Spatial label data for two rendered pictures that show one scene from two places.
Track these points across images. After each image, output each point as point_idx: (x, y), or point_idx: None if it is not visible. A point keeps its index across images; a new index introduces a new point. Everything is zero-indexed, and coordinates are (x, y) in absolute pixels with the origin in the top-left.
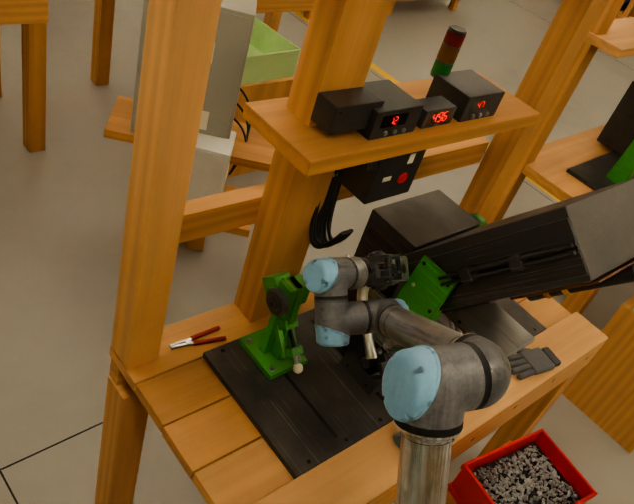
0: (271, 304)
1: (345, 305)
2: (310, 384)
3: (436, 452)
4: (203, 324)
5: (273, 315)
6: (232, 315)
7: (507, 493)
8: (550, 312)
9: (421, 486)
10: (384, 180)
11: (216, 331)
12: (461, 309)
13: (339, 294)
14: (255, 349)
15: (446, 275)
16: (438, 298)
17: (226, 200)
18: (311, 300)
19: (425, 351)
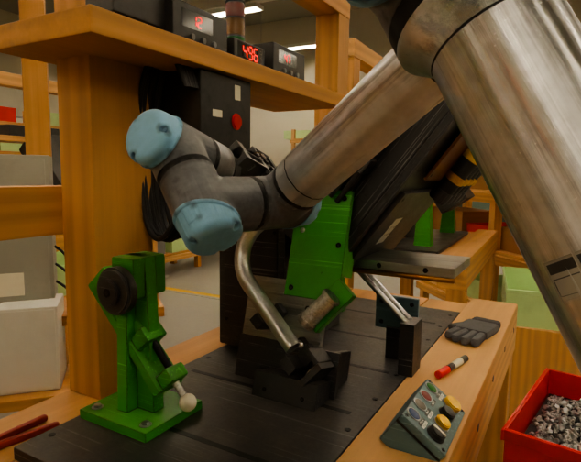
0: (106, 292)
1: (213, 169)
2: (218, 427)
3: (561, 3)
4: (16, 423)
5: (120, 328)
6: (69, 401)
7: None
8: (450, 307)
9: None
10: (214, 114)
11: (41, 423)
12: (372, 257)
13: (196, 151)
14: (111, 412)
15: None
16: (341, 222)
17: (2, 186)
18: (187, 360)
19: None
